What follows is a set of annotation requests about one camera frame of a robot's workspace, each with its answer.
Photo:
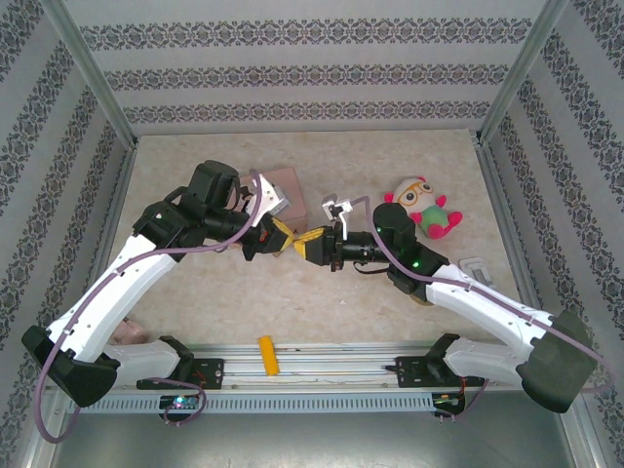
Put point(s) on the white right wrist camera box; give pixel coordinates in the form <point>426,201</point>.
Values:
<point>341,208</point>

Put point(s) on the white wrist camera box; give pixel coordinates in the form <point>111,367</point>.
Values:
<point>265,200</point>
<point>341,208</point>

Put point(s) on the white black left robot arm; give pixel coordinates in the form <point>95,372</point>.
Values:
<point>122,283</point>

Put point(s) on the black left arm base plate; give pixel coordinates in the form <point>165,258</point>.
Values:
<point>209,373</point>

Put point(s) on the grey metal panel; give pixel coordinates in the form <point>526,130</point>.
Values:
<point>312,443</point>

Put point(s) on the small pink toy figure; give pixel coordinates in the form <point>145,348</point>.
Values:
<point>130,332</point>

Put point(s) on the aluminium frame post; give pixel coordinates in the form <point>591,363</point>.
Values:
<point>92,68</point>
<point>521,68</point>

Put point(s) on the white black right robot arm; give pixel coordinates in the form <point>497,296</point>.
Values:
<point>487,304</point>

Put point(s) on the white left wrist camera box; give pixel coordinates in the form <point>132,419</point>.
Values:
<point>265,200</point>

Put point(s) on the aluminium side rail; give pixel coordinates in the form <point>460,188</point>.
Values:
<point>497,195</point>
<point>117,195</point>

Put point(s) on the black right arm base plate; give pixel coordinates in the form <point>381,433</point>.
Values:
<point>412,373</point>

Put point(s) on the yellow rectangular block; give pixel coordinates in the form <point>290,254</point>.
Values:
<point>269,356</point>

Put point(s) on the white plush toy orange glasses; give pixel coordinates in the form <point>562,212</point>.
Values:
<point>419,200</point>

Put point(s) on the aluminium front rail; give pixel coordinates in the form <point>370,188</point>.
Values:
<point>341,365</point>

